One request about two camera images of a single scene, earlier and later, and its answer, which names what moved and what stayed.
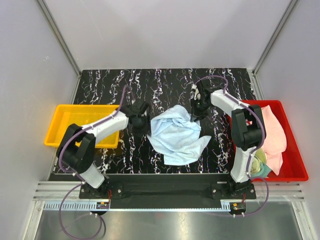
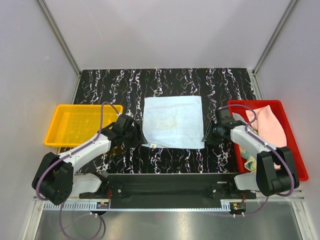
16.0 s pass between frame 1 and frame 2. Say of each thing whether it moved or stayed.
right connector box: stayed
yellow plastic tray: stayed
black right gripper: moved
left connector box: stayed
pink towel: stayed
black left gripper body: moved
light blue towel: moved
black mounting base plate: stayed
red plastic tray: stayed
